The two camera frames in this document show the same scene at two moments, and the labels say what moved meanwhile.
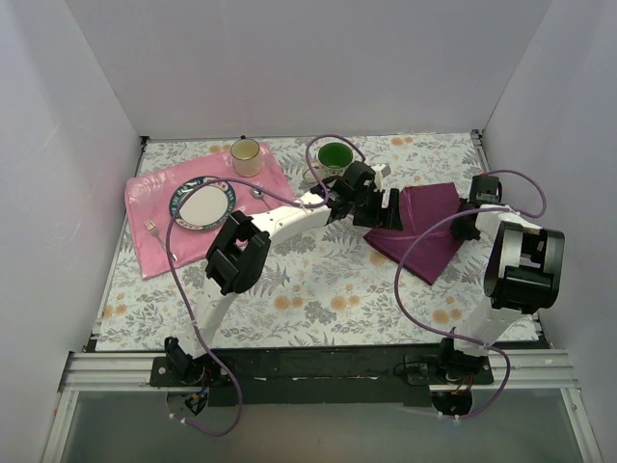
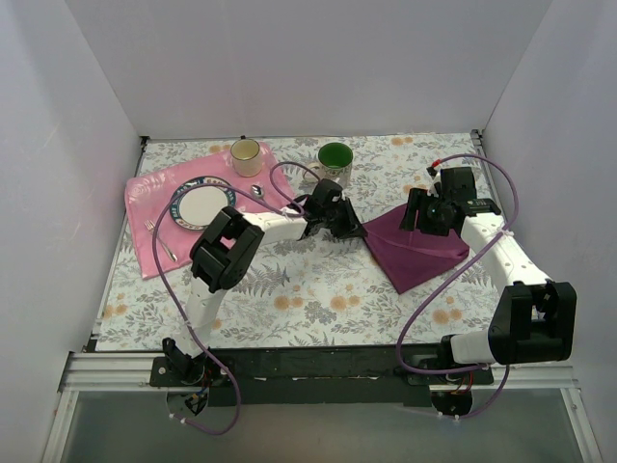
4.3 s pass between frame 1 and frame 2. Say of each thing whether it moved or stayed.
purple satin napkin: moved
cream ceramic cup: stayed
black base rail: stayed
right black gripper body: moved
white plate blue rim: stayed
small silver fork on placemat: stayed
